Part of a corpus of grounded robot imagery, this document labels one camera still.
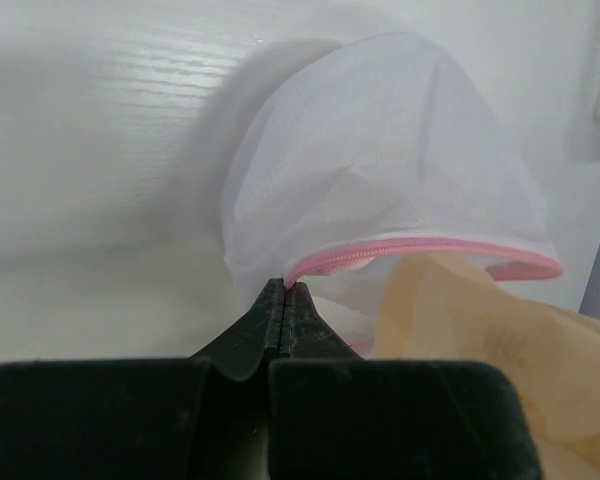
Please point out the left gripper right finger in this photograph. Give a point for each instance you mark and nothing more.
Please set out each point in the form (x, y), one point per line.
(342, 417)

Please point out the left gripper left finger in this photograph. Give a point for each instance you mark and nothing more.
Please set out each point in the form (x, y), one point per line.
(136, 418)

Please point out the beige bra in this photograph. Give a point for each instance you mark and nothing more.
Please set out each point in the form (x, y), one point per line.
(442, 306)

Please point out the white mesh laundry bag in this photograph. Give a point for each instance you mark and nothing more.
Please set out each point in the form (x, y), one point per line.
(376, 157)

